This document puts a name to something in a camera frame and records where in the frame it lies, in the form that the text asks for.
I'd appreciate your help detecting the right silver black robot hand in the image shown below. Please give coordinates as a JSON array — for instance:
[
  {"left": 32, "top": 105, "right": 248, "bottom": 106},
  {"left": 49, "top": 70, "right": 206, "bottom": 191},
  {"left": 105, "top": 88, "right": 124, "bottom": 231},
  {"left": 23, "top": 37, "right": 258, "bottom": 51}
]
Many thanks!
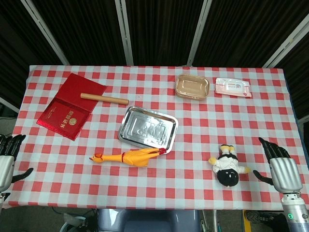
[{"left": 253, "top": 137, "right": 304, "bottom": 194}]

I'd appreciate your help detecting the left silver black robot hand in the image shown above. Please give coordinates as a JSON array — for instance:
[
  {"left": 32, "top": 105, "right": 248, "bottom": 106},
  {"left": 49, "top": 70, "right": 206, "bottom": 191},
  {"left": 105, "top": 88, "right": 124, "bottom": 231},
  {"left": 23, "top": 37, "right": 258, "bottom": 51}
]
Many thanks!
[{"left": 0, "top": 134, "right": 34, "bottom": 193}]

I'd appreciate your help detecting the yellow rubber chicken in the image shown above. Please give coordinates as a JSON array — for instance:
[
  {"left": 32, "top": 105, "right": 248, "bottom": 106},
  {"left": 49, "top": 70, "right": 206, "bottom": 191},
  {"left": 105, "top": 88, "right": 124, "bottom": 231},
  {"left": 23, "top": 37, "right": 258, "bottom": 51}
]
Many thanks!
[{"left": 88, "top": 147, "right": 168, "bottom": 167}]

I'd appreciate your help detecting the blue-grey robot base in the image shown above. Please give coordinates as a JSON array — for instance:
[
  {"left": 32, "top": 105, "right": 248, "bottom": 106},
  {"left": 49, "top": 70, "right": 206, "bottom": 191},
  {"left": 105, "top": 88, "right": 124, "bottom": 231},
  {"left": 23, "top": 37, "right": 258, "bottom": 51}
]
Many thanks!
[{"left": 96, "top": 208, "right": 201, "bottom": 232}]

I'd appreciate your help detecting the rectangular metal tray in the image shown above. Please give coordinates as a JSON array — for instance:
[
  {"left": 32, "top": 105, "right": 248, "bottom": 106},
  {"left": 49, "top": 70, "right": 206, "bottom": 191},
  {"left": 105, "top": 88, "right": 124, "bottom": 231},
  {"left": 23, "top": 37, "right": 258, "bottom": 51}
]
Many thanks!
[{"left": 117, "top": 105, "right": 179, "bottom": 153}]

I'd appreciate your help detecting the black rubber wheel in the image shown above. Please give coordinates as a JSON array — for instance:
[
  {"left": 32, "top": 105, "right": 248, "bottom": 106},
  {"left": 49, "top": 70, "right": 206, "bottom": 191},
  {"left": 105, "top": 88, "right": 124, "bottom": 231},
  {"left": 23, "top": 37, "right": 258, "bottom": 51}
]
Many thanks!
[{"left": 245, "top": 209, "right": 283, "bottom": 225}]

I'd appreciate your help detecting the black white plush doll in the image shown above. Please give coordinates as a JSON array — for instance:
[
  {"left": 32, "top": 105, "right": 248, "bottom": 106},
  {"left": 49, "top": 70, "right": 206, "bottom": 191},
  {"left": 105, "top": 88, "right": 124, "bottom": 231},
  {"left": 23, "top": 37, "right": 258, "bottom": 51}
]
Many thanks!
[{"left": 208, "top": 144, "right": 252, "bottom": 188}]

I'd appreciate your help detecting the red certificate folder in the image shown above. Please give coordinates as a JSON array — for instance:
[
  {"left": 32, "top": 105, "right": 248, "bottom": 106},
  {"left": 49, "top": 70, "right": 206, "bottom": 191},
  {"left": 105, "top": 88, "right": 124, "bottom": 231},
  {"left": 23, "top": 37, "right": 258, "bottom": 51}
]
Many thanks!
[{"left": 36, "top": 72, "right": 108, "bottom": 142}]

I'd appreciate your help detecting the red white checkered tablecloth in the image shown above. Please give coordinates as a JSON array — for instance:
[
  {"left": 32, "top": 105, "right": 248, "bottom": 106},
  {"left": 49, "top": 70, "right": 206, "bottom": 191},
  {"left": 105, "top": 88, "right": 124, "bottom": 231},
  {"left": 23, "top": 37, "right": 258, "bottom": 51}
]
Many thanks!
[{"left": 1, "top": 64, "right": 307, "bottom": 210}]

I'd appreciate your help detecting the pink white wet wipes pack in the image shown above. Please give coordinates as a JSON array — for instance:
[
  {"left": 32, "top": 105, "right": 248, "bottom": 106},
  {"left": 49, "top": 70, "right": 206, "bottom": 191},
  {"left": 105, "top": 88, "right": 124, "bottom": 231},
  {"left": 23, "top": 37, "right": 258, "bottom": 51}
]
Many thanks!
[{"left": 214, "top": 77, "right": 253, "bottom": 99}]

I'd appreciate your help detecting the wooden rolling stick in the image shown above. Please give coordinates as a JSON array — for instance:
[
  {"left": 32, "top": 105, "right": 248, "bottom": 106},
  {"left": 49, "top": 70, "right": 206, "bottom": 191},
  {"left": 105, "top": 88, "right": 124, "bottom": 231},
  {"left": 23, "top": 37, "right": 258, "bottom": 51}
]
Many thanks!
[{"left": 80, "top": 92, "right": 129, "bottom": 105}]

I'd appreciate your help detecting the tan plastic food container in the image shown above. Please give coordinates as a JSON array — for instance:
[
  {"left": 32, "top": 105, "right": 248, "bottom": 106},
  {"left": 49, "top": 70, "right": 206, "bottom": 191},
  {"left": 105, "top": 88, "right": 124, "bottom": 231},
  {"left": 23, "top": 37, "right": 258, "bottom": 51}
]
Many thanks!
[{"left": 174, "top": 73, "right": 210, "bottom": 100}]

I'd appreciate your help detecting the white frame post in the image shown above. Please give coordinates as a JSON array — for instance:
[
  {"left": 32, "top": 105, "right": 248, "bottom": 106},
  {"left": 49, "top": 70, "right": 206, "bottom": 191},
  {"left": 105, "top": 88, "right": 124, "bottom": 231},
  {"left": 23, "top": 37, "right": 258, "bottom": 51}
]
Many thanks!
[
  {"left": 262, "top": 23, "right": 309, "bottom": 69},
  {"left": 187, "top": 0, "right": 213, "bottom": 66},
  {"left": 114, "top": 0, "right": 134, "bottom": 66},
  {"left": 20, "top": 0, "right": 70, "bottom": 66},
  {"left": 0, "top": 96, "right": 20, "bottom": 115}
]

